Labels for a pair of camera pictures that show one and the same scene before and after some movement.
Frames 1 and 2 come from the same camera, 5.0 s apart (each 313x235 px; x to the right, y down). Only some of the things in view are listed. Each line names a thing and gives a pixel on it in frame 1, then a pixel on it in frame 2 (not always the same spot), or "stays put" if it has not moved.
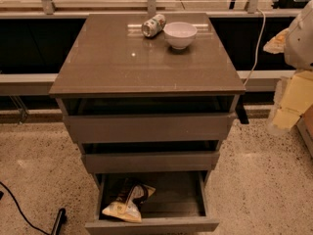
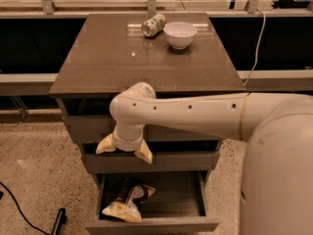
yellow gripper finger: x=277 y=44 -> x=127 y=137
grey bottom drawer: x=178 y=206 stays put
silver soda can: x=154 y=25 stays put
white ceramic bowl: x=179 y=34 stays put
